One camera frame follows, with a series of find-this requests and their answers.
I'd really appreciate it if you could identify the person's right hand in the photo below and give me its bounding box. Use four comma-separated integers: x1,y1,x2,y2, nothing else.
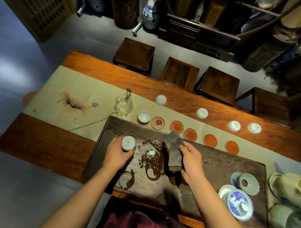
179,141,208,186

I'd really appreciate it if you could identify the person's left hand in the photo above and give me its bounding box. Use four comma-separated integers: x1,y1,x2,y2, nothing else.
103,135,135,172

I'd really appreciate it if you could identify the dark grey tea cloth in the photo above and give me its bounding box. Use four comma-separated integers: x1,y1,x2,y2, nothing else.
164,131,186,172

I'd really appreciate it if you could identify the person's left forearm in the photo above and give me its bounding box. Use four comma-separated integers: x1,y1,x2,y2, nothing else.
40,164,119,228

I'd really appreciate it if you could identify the person's right forearm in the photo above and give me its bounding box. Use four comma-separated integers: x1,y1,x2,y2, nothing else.
188,175,243,228

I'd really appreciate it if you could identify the round red coaster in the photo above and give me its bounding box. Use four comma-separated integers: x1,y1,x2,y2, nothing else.
225,140,240,155
169,120,184,134
183,128,198,142
136,114,151,125
203,134,218,148
151,117,165,130

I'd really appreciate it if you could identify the dark carved tea tray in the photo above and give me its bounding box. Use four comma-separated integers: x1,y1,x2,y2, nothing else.
82,116,270,228

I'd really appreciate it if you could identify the glass pitcher with strainer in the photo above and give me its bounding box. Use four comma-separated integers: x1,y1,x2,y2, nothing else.
114,88,134,117

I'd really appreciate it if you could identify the blue and white small saucer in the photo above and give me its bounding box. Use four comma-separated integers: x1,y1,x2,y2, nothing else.
230,172,243,189

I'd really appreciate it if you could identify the person's maroon clothing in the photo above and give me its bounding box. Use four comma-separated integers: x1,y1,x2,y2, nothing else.
96,196,189,228

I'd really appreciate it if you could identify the dark wooden square stool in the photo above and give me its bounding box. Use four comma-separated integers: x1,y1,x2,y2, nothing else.
112,37,156,77
158,57,200,92
235,87,292,127
193,66,240,106

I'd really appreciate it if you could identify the beige painted table runner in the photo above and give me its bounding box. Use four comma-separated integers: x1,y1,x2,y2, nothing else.
23,65,301,212

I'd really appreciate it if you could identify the celadon gaiwan lid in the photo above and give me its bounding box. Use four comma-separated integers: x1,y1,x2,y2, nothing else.
239,173,260,196

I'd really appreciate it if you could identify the blue and white gaiwan bowl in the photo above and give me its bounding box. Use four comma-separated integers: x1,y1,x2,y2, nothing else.
227,189,254,221

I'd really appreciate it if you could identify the pale green ceramic vessel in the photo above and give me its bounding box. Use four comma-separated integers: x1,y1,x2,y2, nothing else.
269,172,301,207

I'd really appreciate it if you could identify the dark carved wooden bench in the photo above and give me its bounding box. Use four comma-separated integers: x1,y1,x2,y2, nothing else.
157,14,241,63

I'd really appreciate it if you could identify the round orange stool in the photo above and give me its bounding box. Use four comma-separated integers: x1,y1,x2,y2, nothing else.
22,91,39,109

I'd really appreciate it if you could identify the pale green ceramic bowl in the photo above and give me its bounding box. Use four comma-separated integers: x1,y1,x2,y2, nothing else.
269,204,301,228

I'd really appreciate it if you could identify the large dark ceramic jar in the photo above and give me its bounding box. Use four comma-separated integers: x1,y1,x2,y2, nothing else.
239,23,301,72

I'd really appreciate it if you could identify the blue and white porcelain vase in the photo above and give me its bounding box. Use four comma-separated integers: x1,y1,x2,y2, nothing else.
142,0,161,30

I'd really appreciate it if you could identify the dark cylindrical wooden stand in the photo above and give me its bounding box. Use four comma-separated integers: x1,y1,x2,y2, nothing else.
111,0,139,30

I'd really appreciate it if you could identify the wooden lattice cabinet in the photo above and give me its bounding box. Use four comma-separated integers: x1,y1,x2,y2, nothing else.
4,0,76,43

